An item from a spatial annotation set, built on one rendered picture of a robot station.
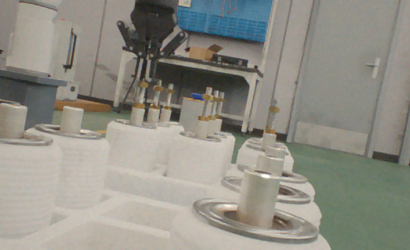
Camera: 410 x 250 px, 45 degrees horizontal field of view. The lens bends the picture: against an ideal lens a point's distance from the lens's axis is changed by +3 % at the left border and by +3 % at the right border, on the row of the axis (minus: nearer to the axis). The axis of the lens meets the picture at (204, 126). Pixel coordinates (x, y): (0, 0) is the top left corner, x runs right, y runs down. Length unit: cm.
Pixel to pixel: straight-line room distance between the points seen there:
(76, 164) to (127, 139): 29
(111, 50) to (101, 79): 41
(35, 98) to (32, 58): 10
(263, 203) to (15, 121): 26
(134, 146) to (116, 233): 34
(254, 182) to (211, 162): 53
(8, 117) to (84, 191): 13
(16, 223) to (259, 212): 24
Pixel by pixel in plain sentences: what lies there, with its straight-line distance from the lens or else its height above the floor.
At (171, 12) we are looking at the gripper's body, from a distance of 86.
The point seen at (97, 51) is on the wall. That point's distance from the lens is 674.
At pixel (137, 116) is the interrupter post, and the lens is 86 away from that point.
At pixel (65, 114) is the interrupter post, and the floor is 27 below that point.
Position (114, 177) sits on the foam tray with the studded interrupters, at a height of 17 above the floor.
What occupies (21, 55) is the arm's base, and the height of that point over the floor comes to 34.
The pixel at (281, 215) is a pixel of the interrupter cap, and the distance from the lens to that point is 32.
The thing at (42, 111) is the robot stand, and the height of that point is 21.
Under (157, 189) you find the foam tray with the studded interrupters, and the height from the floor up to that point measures 16.
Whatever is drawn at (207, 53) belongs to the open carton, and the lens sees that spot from 578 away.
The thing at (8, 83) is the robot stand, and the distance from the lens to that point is 131.
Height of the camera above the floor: 32
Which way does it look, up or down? 3 degrees down
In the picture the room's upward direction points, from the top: 10 degrees clockwise
